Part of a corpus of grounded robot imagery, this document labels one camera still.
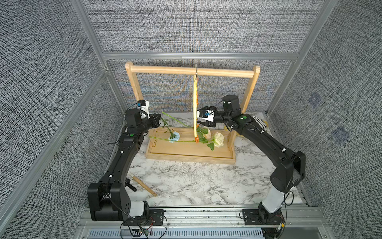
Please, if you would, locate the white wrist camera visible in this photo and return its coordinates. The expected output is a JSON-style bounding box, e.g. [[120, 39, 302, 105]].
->
[[137, 100, 150, 119], [197, 106, 217, 127]]

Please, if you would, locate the wooden hanging rack frame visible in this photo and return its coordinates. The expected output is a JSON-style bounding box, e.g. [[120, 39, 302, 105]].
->
[[125, 62, 261, 164]]

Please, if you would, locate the yellow plastic clip hanger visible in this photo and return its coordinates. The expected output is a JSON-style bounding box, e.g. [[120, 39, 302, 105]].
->
[[193, 64, 198, 138]]

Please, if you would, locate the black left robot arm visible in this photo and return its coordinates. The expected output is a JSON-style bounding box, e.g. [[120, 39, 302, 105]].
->
[[87, 109, 161, 222]]

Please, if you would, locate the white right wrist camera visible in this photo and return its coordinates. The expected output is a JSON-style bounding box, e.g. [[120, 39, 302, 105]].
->
[[197, 106, 217, 127]]

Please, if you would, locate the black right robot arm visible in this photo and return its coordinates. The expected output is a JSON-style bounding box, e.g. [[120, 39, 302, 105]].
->
[[211, 95, 306, 222]]

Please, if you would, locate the peach rose with stem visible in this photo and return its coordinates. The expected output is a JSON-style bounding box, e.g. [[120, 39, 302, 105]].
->
[[161, 112, 211, 137]]

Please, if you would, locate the white patterned plate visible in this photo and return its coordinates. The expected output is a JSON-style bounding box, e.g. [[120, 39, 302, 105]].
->
[[252, 116, 268, 132]]

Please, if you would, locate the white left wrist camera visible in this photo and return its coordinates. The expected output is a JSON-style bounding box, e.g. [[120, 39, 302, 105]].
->
[[137, 100, 150, 119]]

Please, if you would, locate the black scoop tool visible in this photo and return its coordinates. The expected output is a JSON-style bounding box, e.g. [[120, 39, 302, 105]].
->
[[124, 178, 137, 192]]

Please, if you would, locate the white rose with stem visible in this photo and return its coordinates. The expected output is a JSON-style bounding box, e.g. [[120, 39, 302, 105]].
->
[[149, 132, 224, 151]]

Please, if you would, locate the green leafy sprig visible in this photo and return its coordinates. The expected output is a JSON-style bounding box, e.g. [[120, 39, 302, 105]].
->
[[161, 118, 180, 142]]

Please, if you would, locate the wooden handled spatula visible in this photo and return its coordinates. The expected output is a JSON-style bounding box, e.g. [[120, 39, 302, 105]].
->
[[132, 175, 157, 197]]

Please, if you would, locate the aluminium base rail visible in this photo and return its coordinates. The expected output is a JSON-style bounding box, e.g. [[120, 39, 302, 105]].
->
[[74, 205, 335, 239]]

